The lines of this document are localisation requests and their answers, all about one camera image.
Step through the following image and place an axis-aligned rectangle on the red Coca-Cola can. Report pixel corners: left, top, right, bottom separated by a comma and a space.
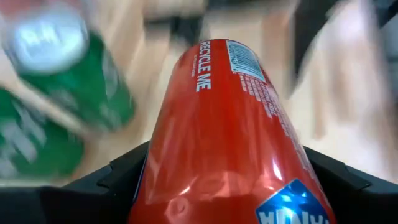
127, 39, 338, 224

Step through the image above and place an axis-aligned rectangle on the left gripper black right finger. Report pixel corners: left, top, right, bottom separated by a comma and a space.
304, 146, 398, 224

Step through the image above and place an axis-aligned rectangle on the green Sprite can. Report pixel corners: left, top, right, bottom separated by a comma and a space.
0, 88, 85, 180
1, 2, 136, 133

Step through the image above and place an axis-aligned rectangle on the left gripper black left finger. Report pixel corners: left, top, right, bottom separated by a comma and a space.
0, 141, 150, 224

